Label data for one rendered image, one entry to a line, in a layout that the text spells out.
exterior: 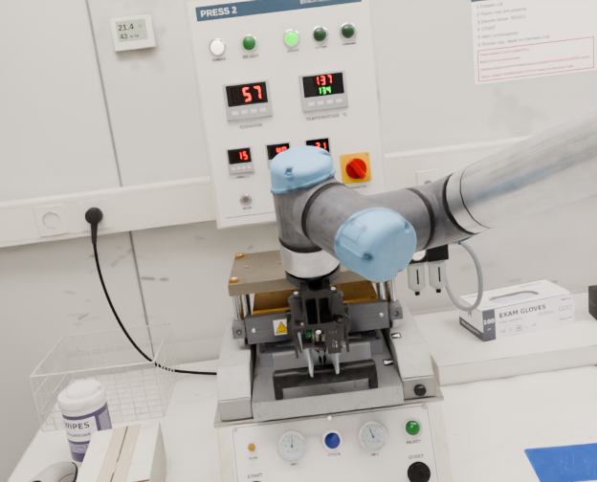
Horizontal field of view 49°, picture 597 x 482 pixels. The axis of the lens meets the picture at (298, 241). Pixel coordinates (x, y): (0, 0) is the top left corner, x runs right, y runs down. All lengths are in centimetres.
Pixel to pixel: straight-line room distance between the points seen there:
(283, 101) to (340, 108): 10
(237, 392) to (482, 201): 49
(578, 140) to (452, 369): 87
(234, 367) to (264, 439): 12
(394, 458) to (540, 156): 54
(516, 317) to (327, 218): 91
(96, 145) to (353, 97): 67
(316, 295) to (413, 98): 88
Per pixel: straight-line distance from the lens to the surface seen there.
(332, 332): 85
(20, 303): 175
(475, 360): 145
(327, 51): 121
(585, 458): 124
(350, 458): 102
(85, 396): 130
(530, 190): 67
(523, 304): 155
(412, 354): 102
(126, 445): 122
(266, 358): 106
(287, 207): 75
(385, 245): 66
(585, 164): 63
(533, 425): 132
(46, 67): 163
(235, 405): 101
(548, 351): 149
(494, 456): 122
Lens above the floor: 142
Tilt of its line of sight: 14 degrees down
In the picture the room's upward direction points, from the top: 7 degrees counter-clockwise
